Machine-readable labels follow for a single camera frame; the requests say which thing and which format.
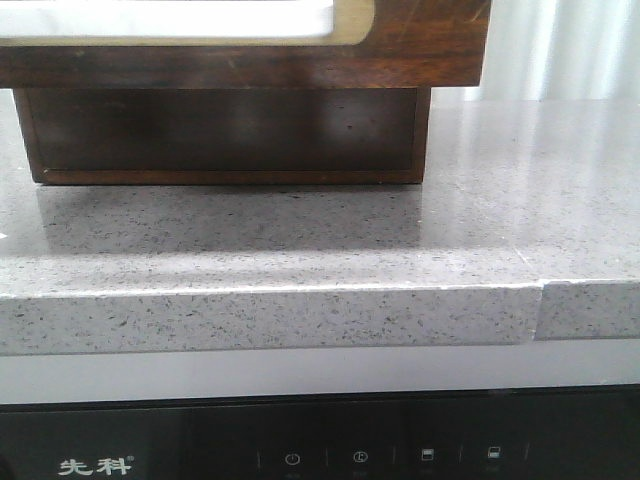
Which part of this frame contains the dark wooden drawer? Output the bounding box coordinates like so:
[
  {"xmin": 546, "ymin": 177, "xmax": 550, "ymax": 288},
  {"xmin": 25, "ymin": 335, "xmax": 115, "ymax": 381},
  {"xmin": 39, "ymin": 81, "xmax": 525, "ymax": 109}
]
[
  {"xmin": 1, "ymin": 1, "xmax": 491, "ymax": 89},
  {"xmin": 20, "ymin": 89, "xmax": 417, "ymax": 171}
]

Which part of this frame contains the dark wooden drawer cabinet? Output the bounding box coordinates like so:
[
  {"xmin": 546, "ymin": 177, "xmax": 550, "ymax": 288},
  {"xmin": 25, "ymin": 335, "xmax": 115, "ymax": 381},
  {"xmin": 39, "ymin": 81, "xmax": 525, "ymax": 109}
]
[{"xmin": 13, "ymin": 87, "xmax": 431, "ymax": 185}]

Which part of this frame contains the black appliance control panel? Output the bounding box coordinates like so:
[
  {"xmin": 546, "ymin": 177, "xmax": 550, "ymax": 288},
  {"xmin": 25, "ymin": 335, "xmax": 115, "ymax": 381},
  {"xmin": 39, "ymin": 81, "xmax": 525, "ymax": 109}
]
[{"xmin": 1, "ymin": 385, "xmax": 639, "ymax": 479}]

